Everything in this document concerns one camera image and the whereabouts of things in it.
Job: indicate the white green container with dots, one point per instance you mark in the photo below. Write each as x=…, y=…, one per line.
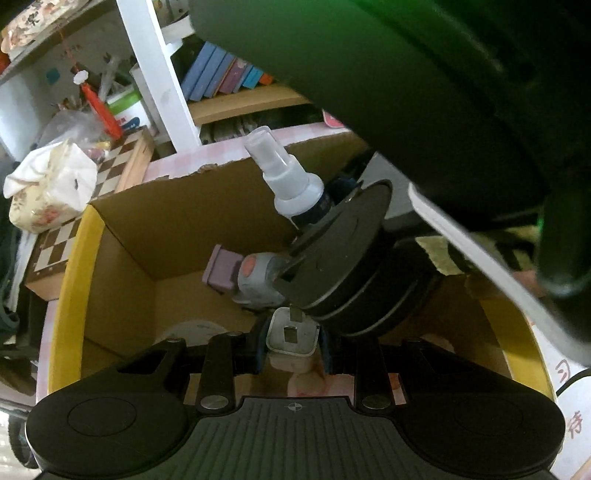
x=131, y=110

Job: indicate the spray bottle with white cap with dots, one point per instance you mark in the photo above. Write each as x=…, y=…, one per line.
x=291, y=180

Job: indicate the wooden chessboard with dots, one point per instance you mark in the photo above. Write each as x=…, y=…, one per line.
x=115, y=166

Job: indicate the red tassel ornament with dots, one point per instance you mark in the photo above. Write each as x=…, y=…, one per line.
x=99, y=108

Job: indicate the white shelf post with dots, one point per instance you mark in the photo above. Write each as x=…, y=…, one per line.
x=157, y=69

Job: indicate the clear plastic bag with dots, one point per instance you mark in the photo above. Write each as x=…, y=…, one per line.
x=74, y=129

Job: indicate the white charger plug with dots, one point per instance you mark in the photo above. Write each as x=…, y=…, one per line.
x=292, y=334

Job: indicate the white printed tape roll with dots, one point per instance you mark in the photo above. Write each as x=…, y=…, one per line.
x=196, y=328

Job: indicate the pink plush pig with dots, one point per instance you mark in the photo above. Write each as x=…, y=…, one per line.
x=307, y=383

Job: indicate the row of blue books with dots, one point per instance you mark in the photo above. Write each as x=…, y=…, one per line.
x=221, y=74

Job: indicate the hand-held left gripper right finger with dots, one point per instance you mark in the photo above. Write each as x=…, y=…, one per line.
x=327, y=357

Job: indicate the yellow cardboard box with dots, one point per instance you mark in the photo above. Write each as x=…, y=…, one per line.
x=124, y=240

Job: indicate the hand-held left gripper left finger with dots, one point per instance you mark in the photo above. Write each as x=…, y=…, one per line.
x=259, y=353

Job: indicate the floral tissue box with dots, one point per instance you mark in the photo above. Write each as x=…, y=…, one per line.
x=51, y=184

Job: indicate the pink plastic block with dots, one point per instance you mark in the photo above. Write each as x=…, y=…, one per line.
x=220, y=270

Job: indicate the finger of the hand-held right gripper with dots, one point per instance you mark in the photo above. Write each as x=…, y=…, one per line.
x=347, y=187

